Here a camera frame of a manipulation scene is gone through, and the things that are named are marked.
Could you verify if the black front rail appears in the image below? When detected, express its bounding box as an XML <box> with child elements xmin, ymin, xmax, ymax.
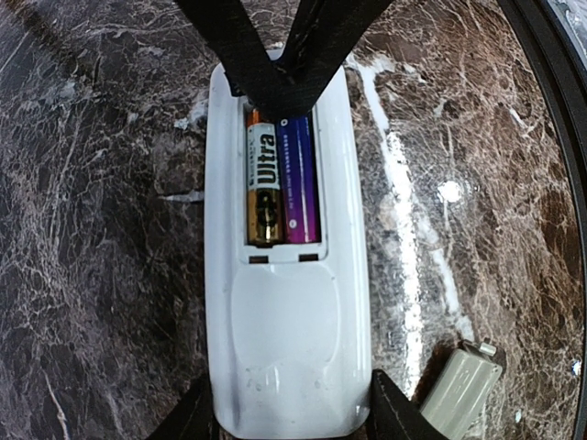
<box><xmin>497</xmin><ymin>0</ymin><xmax>587</xmax><ymax>276</ymax></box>

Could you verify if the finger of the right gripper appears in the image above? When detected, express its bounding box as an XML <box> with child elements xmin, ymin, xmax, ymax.
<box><xmin>274</xmin><ymin>0</ymin><xmax>391</xmax><ymax>115</ymax></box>
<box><xmin>177</xmin><ymin>0</ymin><xmax>294</xmax><ymax>119</ymax></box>

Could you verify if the grey battery cover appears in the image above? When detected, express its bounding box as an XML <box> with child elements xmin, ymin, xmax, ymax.
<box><xmin>420</xmin><ymin>340</ymin><xmax>503</xmax><ymax>439</ymax></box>

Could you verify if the white remote control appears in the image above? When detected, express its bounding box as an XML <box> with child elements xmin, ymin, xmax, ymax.
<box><xmin>204</xmin><ymin>66</ymin><xmax>371</xmax><ymax>439</ymax></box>

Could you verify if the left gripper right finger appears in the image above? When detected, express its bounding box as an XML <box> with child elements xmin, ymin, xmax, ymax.
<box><xmin>370</xmin><ymin>369</ymin><xmax>447</xmax><ymax>440</ymax></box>

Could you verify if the purple battery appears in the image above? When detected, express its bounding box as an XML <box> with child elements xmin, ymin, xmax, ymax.
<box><xmin>276</xmin><ymin>115</ymin><xmax>321</xmax><ymax>245</ymax></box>

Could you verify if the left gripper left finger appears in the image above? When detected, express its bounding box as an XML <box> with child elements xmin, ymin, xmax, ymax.
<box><xmin>147</xmin><ymin>373</ymin><xmax>216</xmax><ymax>440</ymax></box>

